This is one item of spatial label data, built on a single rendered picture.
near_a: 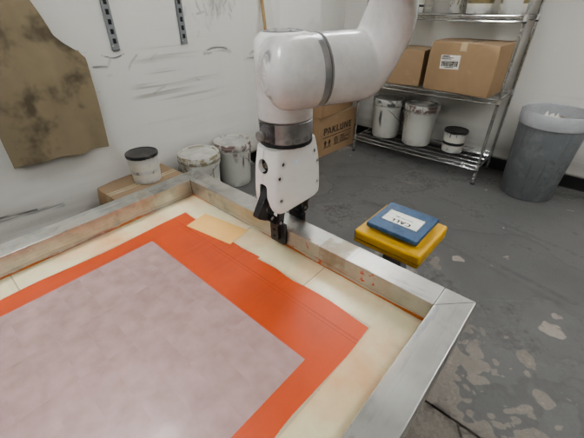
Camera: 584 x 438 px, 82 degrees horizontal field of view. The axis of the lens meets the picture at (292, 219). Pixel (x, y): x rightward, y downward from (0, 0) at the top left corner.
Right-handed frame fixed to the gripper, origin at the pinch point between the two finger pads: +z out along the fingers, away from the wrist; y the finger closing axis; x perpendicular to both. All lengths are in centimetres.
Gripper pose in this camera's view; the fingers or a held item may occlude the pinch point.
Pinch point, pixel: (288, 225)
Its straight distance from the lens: 56.1
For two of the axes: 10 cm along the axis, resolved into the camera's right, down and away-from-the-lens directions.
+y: 6.7, -4.2, 6.2
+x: -7.5, -3.6, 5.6
